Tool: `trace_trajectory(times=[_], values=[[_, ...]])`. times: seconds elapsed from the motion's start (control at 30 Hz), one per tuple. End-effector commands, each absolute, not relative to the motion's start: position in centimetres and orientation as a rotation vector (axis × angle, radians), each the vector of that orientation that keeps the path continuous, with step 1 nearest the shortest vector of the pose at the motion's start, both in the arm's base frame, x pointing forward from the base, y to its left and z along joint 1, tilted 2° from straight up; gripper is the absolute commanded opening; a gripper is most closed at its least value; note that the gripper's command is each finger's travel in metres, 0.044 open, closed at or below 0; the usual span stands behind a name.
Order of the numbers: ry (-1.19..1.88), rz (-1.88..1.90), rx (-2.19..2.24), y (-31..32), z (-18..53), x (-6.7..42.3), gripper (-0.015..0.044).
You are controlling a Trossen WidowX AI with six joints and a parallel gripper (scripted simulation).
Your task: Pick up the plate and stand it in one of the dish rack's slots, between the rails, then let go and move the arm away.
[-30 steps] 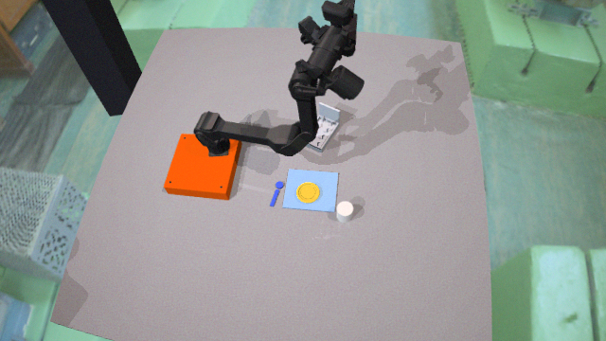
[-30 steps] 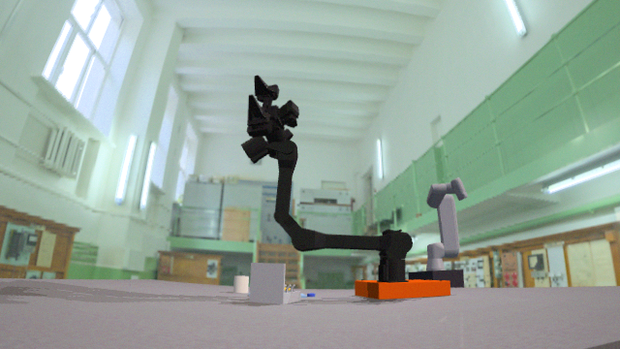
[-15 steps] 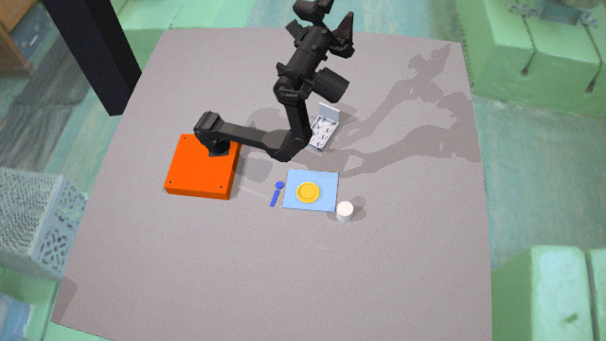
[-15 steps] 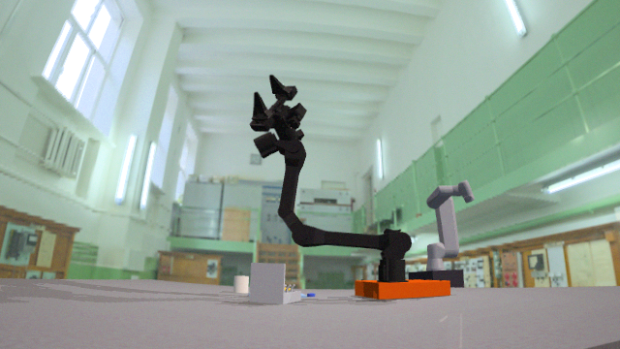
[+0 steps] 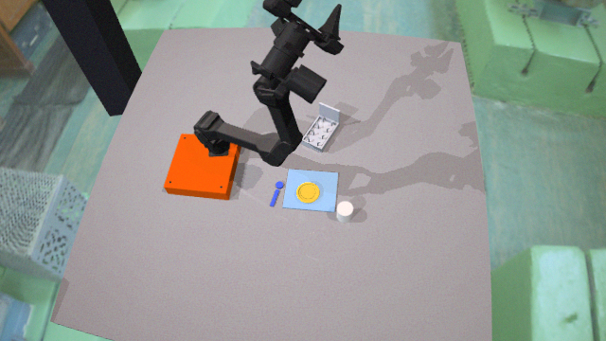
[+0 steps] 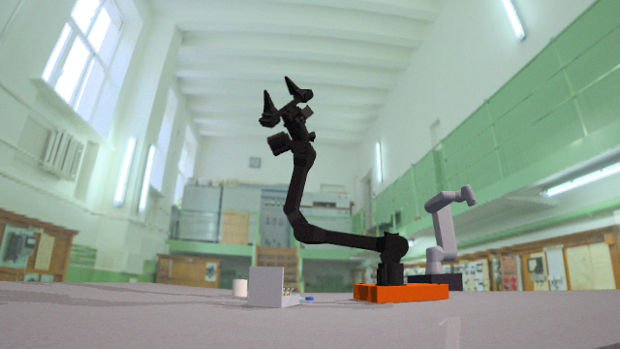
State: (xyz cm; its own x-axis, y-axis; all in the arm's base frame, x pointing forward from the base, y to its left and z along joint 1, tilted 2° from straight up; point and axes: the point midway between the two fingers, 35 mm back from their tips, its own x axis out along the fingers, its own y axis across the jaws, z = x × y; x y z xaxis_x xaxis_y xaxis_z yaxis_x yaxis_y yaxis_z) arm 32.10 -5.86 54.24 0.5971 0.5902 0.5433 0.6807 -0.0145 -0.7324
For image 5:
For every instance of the yellow plate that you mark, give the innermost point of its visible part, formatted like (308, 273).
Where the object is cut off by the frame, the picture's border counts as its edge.
(308, 192)

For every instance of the white cylinder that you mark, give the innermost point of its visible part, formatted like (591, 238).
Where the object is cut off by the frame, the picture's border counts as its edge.
(344, 212)

